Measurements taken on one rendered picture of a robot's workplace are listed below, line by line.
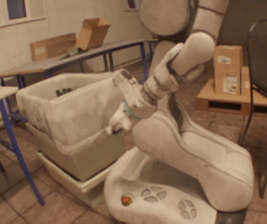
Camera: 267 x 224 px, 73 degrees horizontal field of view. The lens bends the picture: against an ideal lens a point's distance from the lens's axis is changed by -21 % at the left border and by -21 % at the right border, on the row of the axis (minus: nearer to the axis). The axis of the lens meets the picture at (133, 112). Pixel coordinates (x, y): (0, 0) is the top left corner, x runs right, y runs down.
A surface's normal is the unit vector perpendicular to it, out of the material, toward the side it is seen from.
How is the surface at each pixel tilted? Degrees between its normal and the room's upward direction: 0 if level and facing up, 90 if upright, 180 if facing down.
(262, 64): 77
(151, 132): 90
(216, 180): 90
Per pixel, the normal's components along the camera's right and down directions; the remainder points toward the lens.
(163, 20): -0.39, 0.40
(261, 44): 0.04, 0.15
